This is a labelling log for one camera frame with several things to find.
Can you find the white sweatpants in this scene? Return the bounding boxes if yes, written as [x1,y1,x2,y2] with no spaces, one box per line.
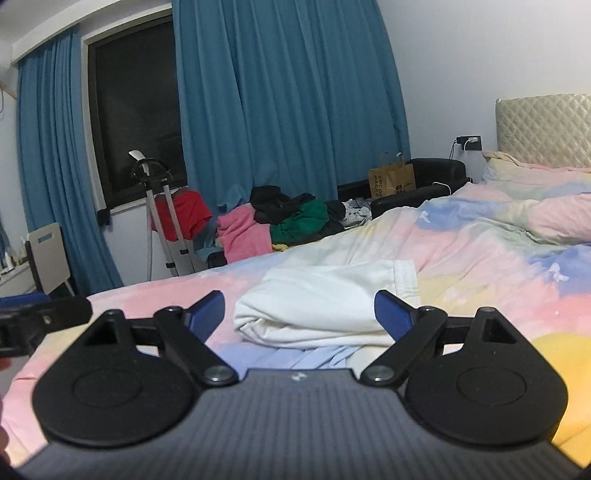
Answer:
[233,260,420,349]

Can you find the person's left hand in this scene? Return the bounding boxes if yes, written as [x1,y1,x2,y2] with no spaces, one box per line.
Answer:
[0,424,10,464]

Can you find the white desk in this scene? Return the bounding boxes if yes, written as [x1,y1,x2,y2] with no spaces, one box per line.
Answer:
[0,263,36,298]

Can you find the beige chair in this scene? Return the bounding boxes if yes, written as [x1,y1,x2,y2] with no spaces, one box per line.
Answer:
[25,222,75,296]

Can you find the left blue curtain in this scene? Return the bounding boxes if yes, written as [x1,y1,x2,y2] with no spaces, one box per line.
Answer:
[17,27,123,296]

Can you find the blue curtain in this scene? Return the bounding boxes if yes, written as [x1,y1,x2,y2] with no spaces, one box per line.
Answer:
[171,1,411,209]
[17,27,123,296]

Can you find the red garment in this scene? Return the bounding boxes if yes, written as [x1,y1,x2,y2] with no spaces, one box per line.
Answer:
[155,188,212,242]

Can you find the pink garment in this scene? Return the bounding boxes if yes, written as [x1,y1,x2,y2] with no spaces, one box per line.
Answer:
[217,203,273,264]

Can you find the garment steamer stand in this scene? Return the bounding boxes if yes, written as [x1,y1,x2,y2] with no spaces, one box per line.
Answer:
[128,149,197,281]

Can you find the patterned white garment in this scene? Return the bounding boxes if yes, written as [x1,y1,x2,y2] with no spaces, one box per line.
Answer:
[341,198,373,229]

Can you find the black sofa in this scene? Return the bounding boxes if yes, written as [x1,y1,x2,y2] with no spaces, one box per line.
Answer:
[207,157,473,269]

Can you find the brown paper bag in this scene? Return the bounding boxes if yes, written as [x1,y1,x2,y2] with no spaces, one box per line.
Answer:
[368,160,416,199]

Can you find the black garment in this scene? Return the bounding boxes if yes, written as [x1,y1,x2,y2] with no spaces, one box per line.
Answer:
[249,185,315,225]

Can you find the dark window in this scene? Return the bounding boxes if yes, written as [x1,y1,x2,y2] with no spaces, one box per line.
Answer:
[88,16,186,209]

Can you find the quilted beige headboard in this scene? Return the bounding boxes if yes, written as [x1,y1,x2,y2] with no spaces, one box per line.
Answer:
[495,93,591,169]

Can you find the right blue curtain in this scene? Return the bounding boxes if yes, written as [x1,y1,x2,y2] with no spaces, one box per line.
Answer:
[171,1,411,209]

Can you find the wall socket with charger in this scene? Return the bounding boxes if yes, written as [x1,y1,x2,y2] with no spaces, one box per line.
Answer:
[456,135,483,151]

